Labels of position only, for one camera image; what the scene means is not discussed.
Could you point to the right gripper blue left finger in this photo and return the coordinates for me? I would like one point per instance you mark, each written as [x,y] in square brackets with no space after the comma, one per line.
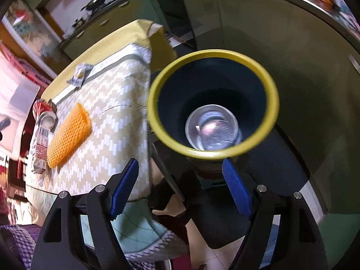
[121,186]

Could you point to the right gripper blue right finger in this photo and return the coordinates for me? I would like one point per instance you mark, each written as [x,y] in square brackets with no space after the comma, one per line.
[238,190]

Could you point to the orange foam net sleeve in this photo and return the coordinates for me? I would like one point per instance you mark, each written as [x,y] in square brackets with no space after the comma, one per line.
[72,132]

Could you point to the paper instant noodle cup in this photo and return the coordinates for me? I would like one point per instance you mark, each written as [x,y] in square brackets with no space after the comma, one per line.
[212,109]

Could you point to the red white milk carton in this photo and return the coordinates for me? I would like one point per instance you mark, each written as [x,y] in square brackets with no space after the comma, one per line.
[41,142]

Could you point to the red cola can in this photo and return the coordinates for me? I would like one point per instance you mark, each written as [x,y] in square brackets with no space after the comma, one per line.
[44,113]

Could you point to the snack wrapper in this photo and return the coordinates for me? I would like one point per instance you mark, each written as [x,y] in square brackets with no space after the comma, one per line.
[80,74]

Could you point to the clear plastic water bottle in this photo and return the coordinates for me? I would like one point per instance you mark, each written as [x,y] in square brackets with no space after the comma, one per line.
[216,132]

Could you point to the yellow rimmed blue trash bin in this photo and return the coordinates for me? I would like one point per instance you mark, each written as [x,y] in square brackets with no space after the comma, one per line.
[221,77]

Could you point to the patterned tablecloth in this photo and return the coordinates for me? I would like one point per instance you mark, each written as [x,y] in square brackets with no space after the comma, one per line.
[115,95]

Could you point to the pink apron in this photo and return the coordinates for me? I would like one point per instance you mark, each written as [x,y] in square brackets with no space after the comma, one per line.
[25,68]

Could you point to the small black pot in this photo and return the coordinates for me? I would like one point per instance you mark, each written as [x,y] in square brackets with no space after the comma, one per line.
[78,23]

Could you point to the black wok left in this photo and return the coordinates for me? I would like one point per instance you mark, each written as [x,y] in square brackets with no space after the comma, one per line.
[93,4]

